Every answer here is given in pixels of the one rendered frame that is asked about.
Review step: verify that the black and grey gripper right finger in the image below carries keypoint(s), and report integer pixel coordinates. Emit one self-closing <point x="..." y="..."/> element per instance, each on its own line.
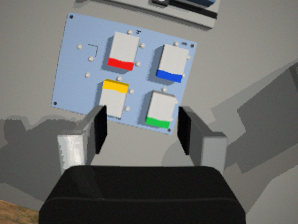
<point x="205" y="147"/>

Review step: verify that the white block with green end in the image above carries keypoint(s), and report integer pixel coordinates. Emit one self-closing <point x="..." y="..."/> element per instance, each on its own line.
<point x="160" y="109"/>

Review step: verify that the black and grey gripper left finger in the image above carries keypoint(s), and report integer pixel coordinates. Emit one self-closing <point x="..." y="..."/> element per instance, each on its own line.
<point x="79" y="146"/>

